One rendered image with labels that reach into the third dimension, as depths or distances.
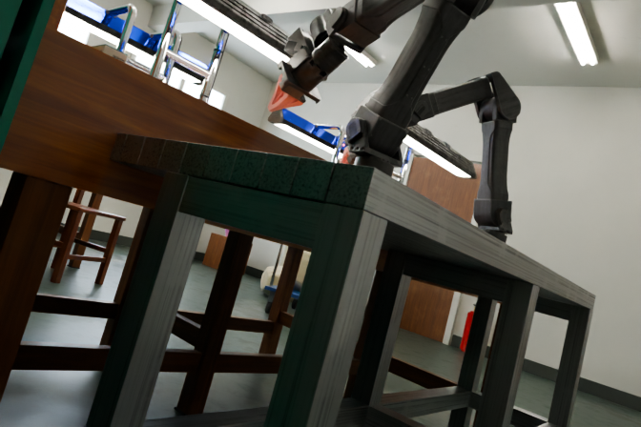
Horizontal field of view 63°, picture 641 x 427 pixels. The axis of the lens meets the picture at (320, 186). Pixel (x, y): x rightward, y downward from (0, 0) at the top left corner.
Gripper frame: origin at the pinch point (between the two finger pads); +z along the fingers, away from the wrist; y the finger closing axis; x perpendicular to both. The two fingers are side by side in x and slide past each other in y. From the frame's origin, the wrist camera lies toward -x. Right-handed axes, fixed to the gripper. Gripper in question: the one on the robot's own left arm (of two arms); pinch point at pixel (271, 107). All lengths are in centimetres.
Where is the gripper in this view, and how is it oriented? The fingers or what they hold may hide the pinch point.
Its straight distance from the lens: 112.4
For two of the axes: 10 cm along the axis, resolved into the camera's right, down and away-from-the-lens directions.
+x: 2.7, 8.0, -5.4
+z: -7.2, 5.4, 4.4
